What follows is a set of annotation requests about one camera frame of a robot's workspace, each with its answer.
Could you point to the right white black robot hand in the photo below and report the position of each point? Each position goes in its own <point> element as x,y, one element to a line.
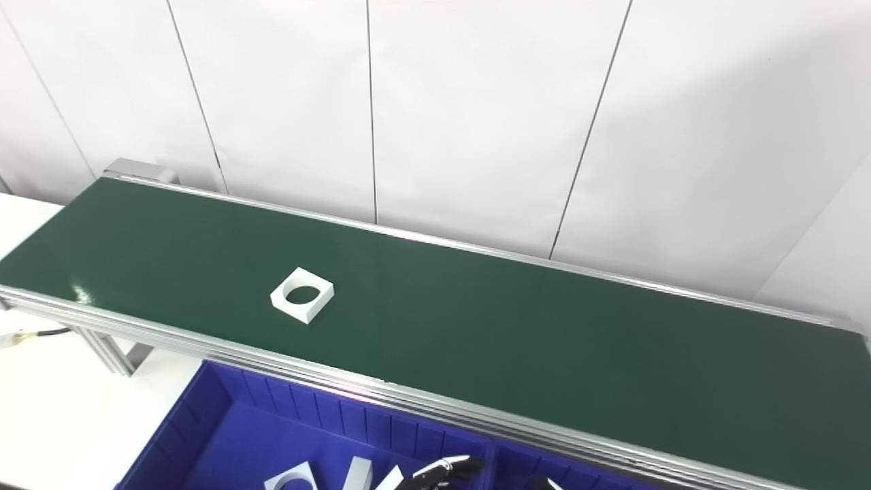
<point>548,484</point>

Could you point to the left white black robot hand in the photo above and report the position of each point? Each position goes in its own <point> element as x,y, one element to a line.
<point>442,473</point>

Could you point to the blue bin with black parts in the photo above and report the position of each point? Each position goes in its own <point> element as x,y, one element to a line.
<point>578,473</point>

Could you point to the blue bin with white parts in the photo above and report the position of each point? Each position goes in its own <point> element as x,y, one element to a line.
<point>238,435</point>

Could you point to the aluminium conveyor leg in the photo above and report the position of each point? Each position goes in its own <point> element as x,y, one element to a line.
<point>116,354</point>

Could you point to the green conveyor belt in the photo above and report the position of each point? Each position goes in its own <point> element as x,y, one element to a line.
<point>476,327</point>

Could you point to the grey conveyor end housing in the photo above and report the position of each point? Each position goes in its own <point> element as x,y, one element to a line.
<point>139,170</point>

